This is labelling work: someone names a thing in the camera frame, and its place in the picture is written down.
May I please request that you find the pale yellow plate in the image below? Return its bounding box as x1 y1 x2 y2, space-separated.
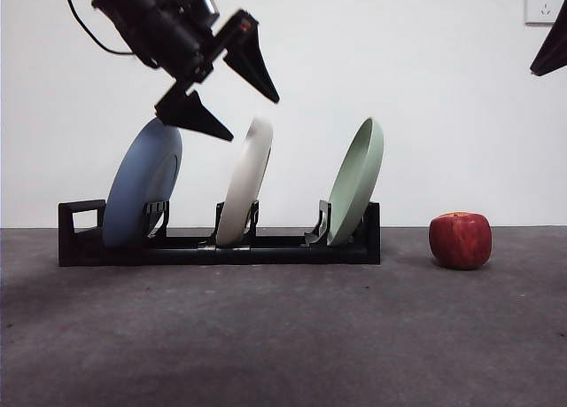
215 116 274 247

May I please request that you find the red apple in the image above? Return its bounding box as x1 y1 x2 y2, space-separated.
428 211 493 270

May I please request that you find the blue plate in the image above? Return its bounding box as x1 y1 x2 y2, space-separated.
102 116 183 248

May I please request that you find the green plate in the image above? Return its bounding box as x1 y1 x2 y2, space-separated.
327 117 385 247

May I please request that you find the black plate rack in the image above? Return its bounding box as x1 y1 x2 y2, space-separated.
57 198 382 267

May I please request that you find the white wall socket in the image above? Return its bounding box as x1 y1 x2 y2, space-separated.
524 0 564 26

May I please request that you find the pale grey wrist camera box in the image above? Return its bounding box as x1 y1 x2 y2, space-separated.
194 0 221 27

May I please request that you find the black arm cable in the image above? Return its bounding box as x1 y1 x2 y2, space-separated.
60 0 159 69

